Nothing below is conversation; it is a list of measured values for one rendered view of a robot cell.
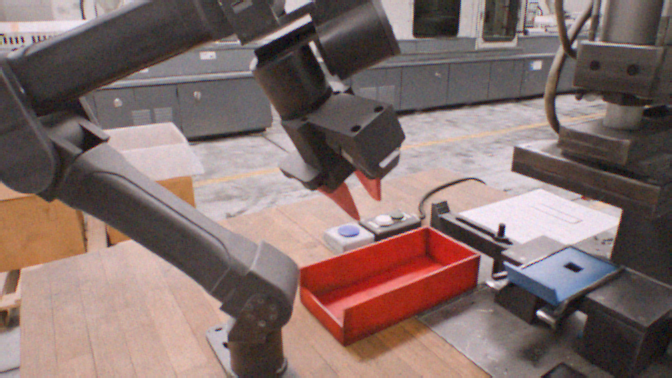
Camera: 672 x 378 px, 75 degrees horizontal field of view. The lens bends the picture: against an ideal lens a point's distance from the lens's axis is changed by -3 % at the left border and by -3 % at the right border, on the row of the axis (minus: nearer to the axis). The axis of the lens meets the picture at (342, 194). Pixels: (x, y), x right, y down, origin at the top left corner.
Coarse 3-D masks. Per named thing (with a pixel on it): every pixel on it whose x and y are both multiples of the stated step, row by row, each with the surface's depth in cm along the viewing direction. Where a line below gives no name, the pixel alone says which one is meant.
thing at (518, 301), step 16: (512, 288) 64; (512, 304) 64; (528, 304) 62; (544, 304) 63; (528, 320) 62; (592, 320) 54; (608, 320) 52; (592, 336) 54; (608, 336) 53; (624, 336) 51; (640, 336) 49; (656, 336) 52; (592, 352) 55; (608, 352) 53; (624, 352) 51; (640, 352) 50; (656, 352) 54; (608, 368) 54; (624, 368) 52; (640, 368) 52
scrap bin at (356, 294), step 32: (352, 256) 70; (384, 256) 74; (416, 256) 78; (448, 256) 74; (480, 256) 69; (320, 288) 68; (352, 288) 70; (384, 288) 70; (416, 288) 63; (448, 288) 67; (320, 320) 63; (352, 320) 57; (384, 320) 61
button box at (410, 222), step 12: (456, 180) 113; (480, 180) 119; (432, 192) 107; (420, 204) 99; (372, 216) 88; (408, 216) 88; (420, 216) 91; (372, 228) 84; (384, 228) 83; (396, 228) 84; (408, 228) 85
